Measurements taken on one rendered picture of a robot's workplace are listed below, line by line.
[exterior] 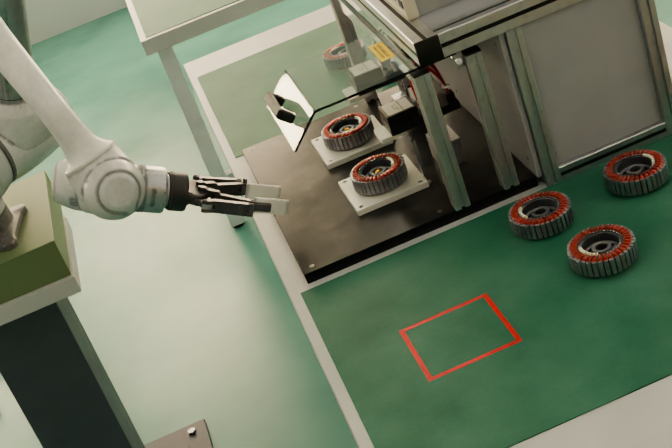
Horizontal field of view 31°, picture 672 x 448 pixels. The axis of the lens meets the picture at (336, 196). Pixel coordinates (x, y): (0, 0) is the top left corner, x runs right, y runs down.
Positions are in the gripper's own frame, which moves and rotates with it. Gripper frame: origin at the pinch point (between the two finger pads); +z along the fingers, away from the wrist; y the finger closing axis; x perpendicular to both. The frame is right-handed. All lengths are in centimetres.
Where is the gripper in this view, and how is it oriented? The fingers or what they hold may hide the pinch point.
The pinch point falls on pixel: (269, 199)
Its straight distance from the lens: 239.3
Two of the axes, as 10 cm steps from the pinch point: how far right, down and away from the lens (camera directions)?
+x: 1.9, -9.2, -3.5
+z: 9.5, 0.8, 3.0
